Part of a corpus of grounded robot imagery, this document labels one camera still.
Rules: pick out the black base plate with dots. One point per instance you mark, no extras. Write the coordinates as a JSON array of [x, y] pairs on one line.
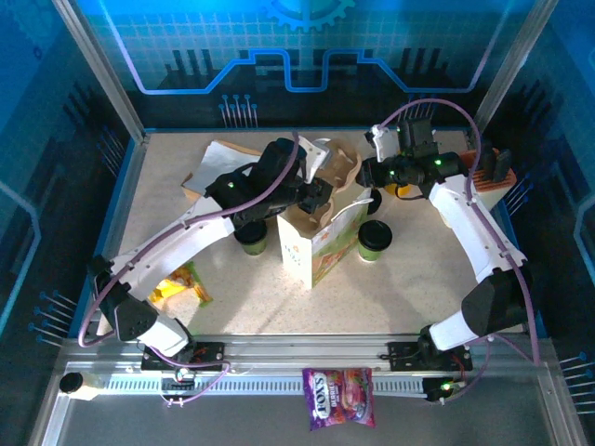
[[400, 357], [211, 354]]

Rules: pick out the flat white paper bag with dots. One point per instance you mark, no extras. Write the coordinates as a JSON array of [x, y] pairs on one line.
[[218, 160]]

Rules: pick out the yellow straw holder cup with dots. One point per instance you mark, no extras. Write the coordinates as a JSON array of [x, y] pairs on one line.
[[400, 189]]

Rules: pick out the black plastic cup lid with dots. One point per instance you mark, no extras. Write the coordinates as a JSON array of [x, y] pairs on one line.
[[374, 234], [253, 234]]

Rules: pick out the green orange snack packet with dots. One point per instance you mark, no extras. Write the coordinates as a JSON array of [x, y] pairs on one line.
[[200, 290]]

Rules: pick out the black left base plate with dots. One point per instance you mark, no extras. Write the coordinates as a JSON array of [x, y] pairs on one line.
[[211, 354]]

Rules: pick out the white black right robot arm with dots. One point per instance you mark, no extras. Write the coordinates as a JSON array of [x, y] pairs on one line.
[[469, 227]]

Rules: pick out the purple Fox's candy bag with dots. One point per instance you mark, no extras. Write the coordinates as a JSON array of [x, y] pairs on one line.
[[337, 397]]

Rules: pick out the green paper coffee cup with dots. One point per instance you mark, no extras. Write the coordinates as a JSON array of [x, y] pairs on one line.
[[253, 247], [372, 254]]

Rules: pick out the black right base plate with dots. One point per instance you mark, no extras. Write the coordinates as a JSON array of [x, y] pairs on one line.
[[400, 357]]

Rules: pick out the small controller board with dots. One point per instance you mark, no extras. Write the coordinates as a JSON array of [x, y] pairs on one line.
[[446, 386], [182, 374]]

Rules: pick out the white bottle black cap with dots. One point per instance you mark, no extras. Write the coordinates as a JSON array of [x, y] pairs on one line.
[[70, 382]]

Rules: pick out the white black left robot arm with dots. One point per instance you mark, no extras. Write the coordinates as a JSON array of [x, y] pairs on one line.
[[176, 246]]

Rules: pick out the beige holder with orange top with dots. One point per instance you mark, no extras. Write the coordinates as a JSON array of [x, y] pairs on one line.
[[499, 186]]

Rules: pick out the floral paper gift bag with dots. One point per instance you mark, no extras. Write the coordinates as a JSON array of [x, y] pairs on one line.
[[297, 255]]

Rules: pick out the aluminium frame post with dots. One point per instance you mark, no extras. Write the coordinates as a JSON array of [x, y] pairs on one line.
[[93, 60], [509, 60]]

